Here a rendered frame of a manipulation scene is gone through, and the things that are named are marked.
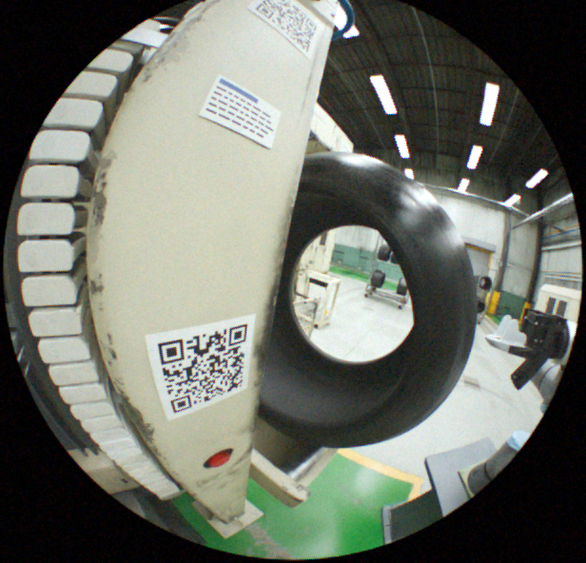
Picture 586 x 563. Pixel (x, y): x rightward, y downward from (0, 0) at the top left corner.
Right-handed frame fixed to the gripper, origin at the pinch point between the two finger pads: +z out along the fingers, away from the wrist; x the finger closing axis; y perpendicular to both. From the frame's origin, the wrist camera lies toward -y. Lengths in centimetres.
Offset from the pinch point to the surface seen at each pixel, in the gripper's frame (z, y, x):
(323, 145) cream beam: 49, 49, -12
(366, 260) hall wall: 344, 1, -1083
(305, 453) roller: 26.7, -26.7, 17.2
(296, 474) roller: 25.0, -27.1, 22.4
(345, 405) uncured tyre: 26.4, -24.4, 0.6
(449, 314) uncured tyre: 14.1, 7.6, 17.8
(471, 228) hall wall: -269, 251, -1094
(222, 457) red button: 29.3, -11.2, 33.4
